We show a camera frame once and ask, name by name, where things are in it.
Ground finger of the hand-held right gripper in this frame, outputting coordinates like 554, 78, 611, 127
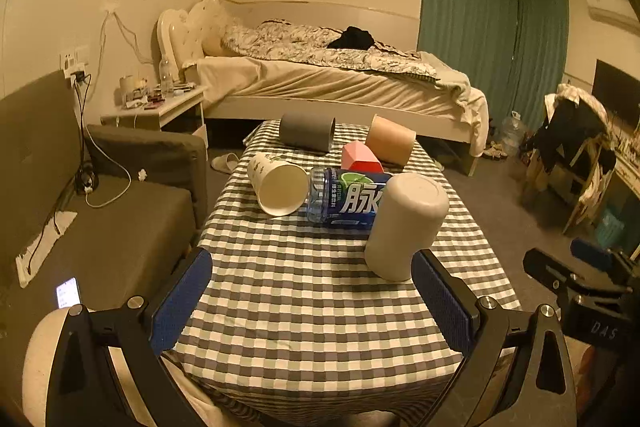
523, 248, 632, 304
571, 238, 640, 279

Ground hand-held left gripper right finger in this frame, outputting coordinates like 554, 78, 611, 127
411, 249, 583, 427

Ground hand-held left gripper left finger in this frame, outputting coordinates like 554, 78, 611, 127
46, 248, 213, 427

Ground beige plastic cup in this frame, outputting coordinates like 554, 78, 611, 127
364, 172, 450, 283

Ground white printed paper cup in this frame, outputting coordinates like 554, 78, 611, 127
247, 152, 309, 217

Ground tan cup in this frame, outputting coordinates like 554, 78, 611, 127
365, 115, 417, 166

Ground grey cup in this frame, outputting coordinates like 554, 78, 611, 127
279, 113, 337, 154

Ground teal bin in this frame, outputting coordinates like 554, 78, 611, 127
592, 202, 632, 253

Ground wooden chair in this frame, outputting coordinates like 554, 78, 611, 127
522, 82, 618, 236

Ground grey sofa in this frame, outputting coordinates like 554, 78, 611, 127
0, 69, 208, 358

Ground smartphone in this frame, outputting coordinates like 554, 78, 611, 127
54, 277, 81, 309

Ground checkered tablecloth table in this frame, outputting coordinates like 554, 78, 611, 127
162, 119, 521, 427

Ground dark jacket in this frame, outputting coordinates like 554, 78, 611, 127
530, 97, 617, 172

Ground large water jug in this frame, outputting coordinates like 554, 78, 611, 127
500, 111, 526, 158

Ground beige slippers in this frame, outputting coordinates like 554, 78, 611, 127
210, 152, 244, 174

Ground blue label plastic bottle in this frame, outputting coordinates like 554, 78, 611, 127
306, 167, 396, 229

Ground white round object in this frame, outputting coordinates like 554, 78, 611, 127
22, 307, 131, 423

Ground black television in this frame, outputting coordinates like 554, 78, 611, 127
592, 59, 640, 128

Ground pink faceted box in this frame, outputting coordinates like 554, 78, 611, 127
341, 141, 385, 174

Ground white nightstand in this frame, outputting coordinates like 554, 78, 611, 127
100, 84, 208, 144

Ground narrow green curtain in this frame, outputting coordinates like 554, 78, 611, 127
515, 0, 571, 96

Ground clear plastic bottle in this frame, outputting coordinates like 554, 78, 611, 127
159, 56, 175, 98

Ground white air conditioner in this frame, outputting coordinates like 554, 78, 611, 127
586, 0, 640, 31

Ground white bed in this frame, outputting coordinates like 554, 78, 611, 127
156, 0, 490, 175

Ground white tufted headboard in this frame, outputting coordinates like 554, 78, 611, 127
156, 9, 206, 72

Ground wide green curtain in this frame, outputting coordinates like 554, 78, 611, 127
417, 0, 521, 70

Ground black cloth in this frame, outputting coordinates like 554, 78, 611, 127
327, 26, 377, 50

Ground patterned blanket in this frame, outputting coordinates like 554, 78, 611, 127
220, 19, 441, 82

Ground white charging cable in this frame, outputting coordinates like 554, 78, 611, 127
82, 107, 133, 208

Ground black power cable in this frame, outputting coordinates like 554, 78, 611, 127
25, 74, 98, 275

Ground wall socket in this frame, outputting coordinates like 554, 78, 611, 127
60, 47, 92, 80

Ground white wall cable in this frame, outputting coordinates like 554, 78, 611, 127
97, 4, 157, 68

